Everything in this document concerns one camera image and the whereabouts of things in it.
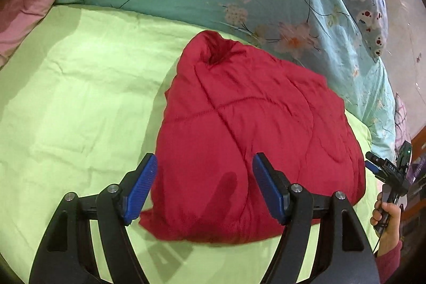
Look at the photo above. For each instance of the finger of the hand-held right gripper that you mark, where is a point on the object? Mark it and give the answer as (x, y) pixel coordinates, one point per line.
(370, 166)

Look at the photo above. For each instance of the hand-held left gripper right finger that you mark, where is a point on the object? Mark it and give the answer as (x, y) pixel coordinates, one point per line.
(268, 191)

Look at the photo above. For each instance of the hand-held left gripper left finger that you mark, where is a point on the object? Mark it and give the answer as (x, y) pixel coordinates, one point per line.
(141, 191)

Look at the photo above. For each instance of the red quilted jacket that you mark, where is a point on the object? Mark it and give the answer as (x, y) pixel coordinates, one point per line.
(253, 124)

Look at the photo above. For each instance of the person's red sleeved forearm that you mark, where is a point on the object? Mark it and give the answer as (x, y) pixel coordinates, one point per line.
(389, 265)

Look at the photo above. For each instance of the person's right hand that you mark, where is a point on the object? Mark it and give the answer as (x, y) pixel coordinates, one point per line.
(391, 224)

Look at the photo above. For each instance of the pink floral cloth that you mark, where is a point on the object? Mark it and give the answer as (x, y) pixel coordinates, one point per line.
(401, 124)

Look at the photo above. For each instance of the light green bed sheet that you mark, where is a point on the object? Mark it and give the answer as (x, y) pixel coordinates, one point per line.
(83, 87)

